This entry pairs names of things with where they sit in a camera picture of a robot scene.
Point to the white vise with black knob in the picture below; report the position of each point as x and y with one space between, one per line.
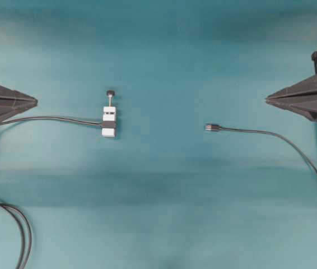
108 126

